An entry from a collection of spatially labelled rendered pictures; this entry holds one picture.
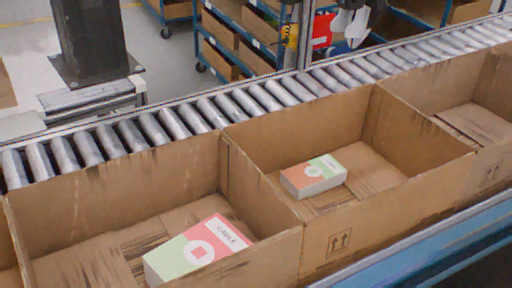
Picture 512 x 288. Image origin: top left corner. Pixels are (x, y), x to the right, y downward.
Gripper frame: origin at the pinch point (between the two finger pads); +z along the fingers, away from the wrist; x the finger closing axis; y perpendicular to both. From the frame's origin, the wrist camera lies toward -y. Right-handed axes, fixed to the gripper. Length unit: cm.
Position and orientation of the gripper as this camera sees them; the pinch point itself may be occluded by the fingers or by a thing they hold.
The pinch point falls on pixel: (355, 40)
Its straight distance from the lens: 97.6
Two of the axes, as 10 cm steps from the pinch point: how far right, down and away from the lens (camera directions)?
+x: 6.1, 4.9, -6.2
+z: -0.1, 7.9, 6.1
